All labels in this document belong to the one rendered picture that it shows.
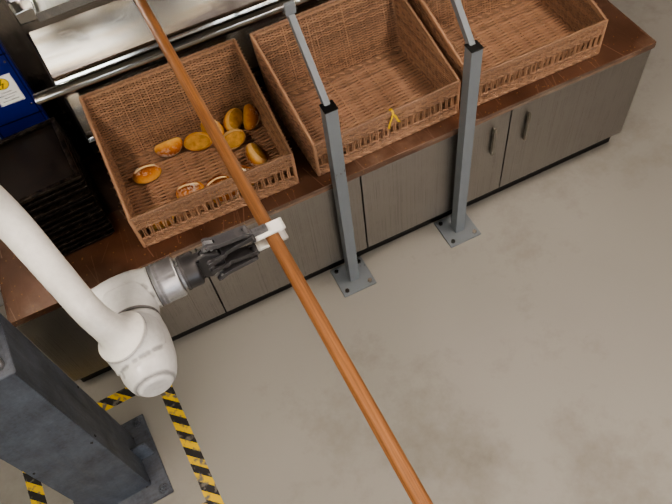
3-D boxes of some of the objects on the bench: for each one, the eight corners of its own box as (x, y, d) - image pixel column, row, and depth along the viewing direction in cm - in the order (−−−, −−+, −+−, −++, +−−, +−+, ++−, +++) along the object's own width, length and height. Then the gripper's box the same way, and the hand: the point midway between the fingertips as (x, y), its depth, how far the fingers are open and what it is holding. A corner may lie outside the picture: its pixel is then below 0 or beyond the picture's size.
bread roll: (213, 149, 238) (209, 130, 236) (185, 154, 238) (180, 135, 236) (215, 146, 243) (211, 127, 241) (187, 151, 243) (183, 132, 241)
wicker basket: (106, 151, 246) (74, 94, 223) (251, 94, 255) (235, 34, 232) (142, 251, 221) (111, 199, 198) (302, 184, 229) (290, 127, 206)
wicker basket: (260, 92, 255) (245, 31, 232) (393, 36, 265) (391, -27, 242) (317, 179, 230) (306, 121, 207) (461, 114, 240) (466, 52, 217)
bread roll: (250, 141, 238) (241, 124, 236) (225, 155, 236) (216, 138, 234) (246, 140, 243) (237, 124, 241) (221, 154, 241) (212, 137, 239)
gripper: (163, 239, 138) (271, 192, 142) (185, 280, 151) (283, 236, 155) (175, 267, 134) (286, 218, 138) (197, 306, 147) (297, 260, 152)
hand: (270, 234), depth 146 cm, fingers closed on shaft, 3 cm apart
